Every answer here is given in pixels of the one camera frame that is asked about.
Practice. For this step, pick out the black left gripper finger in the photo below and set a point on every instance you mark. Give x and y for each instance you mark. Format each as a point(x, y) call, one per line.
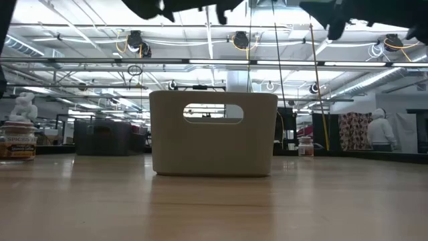
point(170, 13)
point(223, 13)

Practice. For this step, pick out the dark grey plastic storage bin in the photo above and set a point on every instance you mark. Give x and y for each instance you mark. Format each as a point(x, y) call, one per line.
point(100, 140)

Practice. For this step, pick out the black rack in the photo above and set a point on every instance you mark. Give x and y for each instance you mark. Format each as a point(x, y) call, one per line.
point(284, 120)

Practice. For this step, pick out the silver ventilation duct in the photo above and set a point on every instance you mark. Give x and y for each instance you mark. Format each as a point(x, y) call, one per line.
point(20, 45)
point(374, 82)

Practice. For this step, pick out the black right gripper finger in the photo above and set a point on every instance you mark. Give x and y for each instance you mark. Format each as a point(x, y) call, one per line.
point(419, 37)
point(335, 30)

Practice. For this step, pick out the white plastic storage bin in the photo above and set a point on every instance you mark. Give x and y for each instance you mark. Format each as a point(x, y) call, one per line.
point(214, 150)

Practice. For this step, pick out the white lumpy figurine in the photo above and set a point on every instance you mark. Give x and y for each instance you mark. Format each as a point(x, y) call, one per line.
point(22, 107)

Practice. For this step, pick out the black panel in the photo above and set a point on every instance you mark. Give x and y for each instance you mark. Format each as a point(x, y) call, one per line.
point(317, 124)

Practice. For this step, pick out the person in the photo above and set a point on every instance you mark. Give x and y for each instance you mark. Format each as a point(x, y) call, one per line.
point(381, 132)

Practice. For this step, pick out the grey ceiling rail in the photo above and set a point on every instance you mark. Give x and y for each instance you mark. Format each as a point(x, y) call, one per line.
point(67, 86)

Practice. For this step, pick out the black gantry bar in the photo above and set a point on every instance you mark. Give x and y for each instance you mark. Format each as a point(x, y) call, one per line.
point(200, 87)

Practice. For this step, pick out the white building column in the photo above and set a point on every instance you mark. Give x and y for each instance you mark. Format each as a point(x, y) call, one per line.
point(237, 80)

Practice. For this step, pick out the long LED light rail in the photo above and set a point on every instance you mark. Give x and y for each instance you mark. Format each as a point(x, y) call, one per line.
point(217, 62)

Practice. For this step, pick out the floral patterned cloth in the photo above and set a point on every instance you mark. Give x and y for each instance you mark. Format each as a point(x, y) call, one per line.
point(354, 130)

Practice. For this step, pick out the saffron glass jar cork lid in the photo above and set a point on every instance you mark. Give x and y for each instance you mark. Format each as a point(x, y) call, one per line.
point(306, 149)
point(18, 147)

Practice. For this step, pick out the small black ceiling reel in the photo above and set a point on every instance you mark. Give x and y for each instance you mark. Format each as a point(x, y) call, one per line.
point(172, 85)
point(313, 88)

